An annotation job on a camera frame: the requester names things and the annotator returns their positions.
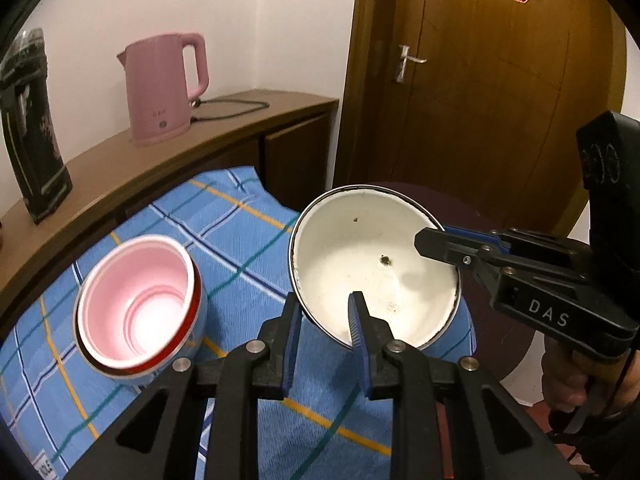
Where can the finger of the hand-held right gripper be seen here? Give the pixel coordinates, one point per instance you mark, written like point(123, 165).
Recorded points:
point(530, 242)
point(445, 247)

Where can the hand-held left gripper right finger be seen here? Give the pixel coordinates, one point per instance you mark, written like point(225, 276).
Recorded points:
point(359, 340)

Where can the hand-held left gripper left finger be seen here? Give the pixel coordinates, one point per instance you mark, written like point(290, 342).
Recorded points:
point(291, 340)

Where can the white enamel bowl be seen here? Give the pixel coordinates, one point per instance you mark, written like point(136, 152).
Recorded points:
point(350, 260)

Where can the person's right hand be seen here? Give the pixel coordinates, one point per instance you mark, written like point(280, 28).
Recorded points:
point(565, 380)

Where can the blue plaid tablecloth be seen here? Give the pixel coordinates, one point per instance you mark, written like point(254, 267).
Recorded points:
point(240, 240)

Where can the brown wooden door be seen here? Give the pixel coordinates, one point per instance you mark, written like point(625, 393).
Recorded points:
point(490, 110)

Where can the pink bowl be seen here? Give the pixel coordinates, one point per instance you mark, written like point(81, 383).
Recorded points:
point(135, 305)

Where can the brown wooden cabinet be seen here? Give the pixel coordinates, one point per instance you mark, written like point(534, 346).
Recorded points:
point(200, 145)

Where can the pink electric kettle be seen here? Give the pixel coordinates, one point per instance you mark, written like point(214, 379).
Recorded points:
point(155, 90)

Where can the black thermos flask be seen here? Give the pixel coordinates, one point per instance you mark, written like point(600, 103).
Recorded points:
point(35, 135)

